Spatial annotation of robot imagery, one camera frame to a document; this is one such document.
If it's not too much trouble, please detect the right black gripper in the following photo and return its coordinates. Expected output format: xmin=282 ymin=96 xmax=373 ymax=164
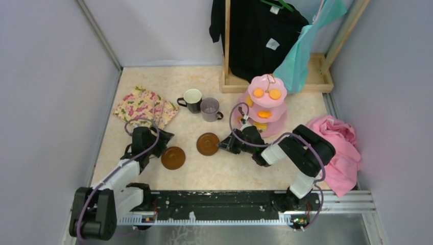
xmin=217 ymin=128 xmax=255 ymax=155

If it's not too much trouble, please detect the brown round coaster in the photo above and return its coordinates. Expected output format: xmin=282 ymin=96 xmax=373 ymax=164
xmin=161 ymin=146 xmax=186 ymax=170
xmin=196 ymin=132 xmax=220 ymax=156

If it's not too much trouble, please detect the floral rectangular tray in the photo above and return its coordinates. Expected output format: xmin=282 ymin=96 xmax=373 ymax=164
xmin=112 ymin=85 xmax=179 ymax=129

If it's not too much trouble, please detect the chocolate triangle cake slice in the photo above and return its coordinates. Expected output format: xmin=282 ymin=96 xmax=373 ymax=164
xmin=238 ymin=106 xmax=245 ymax=117

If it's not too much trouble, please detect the yellow layered cake slice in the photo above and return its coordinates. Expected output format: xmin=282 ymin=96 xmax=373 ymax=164
xmin=253 ymin=122 xmax=268 ymax=132

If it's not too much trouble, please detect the grey mug black handle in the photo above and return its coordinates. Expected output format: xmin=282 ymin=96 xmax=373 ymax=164
xmin=200 ymin=97 xmax=224 ymax=123

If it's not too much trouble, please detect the orange fish-shaped cake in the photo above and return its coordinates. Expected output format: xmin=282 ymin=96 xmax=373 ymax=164
xmin=257 ymin=111 xmax=272 ymax=119

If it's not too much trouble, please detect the yellow rectangular biscuit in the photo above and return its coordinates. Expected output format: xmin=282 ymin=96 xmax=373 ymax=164
xmin=245 ymin=95 xmax=254 ymax=107

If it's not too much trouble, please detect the black mug white inside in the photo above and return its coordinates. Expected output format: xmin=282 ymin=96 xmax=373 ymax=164
xmin=177 ymin=89 xmax=202 ymax=114

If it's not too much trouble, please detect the round orange cookie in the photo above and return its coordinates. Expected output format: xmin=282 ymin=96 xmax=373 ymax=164
xmin=253 ymin=88 xmax=264 ymax=98

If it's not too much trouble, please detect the round dotted biscuit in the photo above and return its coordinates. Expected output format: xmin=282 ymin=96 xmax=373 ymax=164
xmin=269 ymin=89 xmax=281 ymax=100

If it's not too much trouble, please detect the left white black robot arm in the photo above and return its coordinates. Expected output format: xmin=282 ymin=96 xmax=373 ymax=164
xmin=69 ymin=125 xmax=174 ymax=241

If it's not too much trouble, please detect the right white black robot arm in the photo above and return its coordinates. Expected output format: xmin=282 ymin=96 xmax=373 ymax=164
xmin=217 ymin=125 xmax=336 ymax=210

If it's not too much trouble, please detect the pink three-tier cake stand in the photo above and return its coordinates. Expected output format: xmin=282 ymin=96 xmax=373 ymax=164
xmin=237 ymin=74 xmax=287 ymax=138

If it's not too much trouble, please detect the teal garment hanging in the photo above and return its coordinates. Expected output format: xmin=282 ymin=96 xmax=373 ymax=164
xmin=273 ymin=0 xmax=347 ymax=94

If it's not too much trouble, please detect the wooden clothes rack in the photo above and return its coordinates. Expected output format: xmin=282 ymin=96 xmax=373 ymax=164
xmin=219 ymin=1 xmax=369 ymax=93

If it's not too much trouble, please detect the black t-shirt on hanger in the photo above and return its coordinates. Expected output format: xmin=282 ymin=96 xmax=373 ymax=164
xmin=229 ymin=1 xmax=309 ymax=82

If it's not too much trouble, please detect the pink crumpled towel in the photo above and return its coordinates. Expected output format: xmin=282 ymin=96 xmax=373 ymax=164
xmin=307 ymin=115 xmax=362 ymax=198

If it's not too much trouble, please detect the green clothes hanger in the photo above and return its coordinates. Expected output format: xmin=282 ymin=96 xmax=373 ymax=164
xmin=260 ymin=0 xmax=294 ymax=12

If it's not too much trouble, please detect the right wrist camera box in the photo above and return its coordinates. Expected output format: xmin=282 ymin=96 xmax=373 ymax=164
xmin=239 ymin=123 xmax=253 ymax=134

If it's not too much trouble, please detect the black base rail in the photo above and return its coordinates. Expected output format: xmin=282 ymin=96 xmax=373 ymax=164
xmin=117 ymin=190 xmax=376 ymax=230

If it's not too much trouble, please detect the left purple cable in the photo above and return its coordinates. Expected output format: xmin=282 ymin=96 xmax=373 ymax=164
xmin=76 ymin=118 xmax=161 ymax=241

